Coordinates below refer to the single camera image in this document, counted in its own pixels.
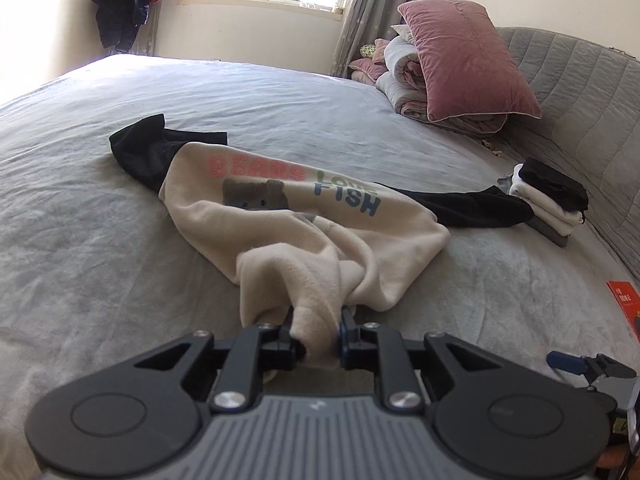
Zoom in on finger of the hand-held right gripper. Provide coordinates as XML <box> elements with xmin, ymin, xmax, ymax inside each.
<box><xmin>546</xmin><ymin>351</ymin><xmax>637</xmax><ymax>392</ymax></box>

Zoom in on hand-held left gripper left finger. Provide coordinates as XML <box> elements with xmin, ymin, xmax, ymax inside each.
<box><xmin>132</xmin><ymin>308</ymin><xmax>307</xmax><ymax>413</ymax></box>

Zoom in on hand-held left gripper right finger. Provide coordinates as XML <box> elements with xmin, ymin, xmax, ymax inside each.
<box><xmin>339</xmin><ymin>307</ymin><xmax>507</xmax><ymax>413</ymax></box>

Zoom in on cream sweatshirt with black sleeves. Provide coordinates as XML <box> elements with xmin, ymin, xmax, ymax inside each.
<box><xmin>109</xmin><ymin>114</ymin><xmax>535</xmax><ymax>376</ymax></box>

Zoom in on stack of folded clothes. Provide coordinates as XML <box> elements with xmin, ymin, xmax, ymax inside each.
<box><xmin>509</xmin><ymin>170</ymin><xmax>586</xmax><ymax>237</ymax></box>

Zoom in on hanging dark clothes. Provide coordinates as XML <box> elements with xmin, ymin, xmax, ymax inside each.
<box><xmin>90</xmin><ymin>0</ymin><xmax>173</xmax><ymax>53</ymax></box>

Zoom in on red booklet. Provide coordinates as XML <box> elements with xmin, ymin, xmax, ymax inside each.
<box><xmin>606</xmin><ymin>279</ymin><xmax>640</xmax><ymax>346</ymax></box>

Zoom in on grey folded garment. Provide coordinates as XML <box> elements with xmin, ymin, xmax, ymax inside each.
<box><xmin>532</xmin><ymin>217</ymin><xmax>571</xmax><ymax>250</ymax></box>

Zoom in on black folded garment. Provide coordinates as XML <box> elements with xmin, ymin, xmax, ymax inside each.
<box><xmin>518</xmin><ymin>157</ymin><xmax>590</xmax><ymax>213</ymax></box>

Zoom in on stack of folded quilts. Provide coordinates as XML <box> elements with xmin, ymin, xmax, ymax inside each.
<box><xmin>375</xmin><ymin>25</ymin><xmax>508</xmax><ymax>136</ymax></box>

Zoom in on small pink pillow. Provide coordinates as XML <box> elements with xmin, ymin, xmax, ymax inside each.
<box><xmin>348</xmin><ymin>57</ymin><xmax>386</xmax><ymax>86</ymax></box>

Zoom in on grey quilted headboard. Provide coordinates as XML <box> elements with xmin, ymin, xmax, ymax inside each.
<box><xmin>492</xmin><ymin>26</ymin><xmax>640</xmax><ymax>306</ymax></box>

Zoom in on large pink pillow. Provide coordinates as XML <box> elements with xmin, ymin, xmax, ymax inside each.
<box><xmin>397</xmin><ymin>0</ymin><xmax>542</xmax><ymax>123</ymax></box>

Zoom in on grey patterned curtain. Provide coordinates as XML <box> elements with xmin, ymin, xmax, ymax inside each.
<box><xmin>330</xmin><ymin>0</ymin><xmax>441</xmax><ymax>78</ymax></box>
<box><xmin>137</xmin><ymin>6</ymin><xmax>162</xmax><ymax>56</ymax></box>

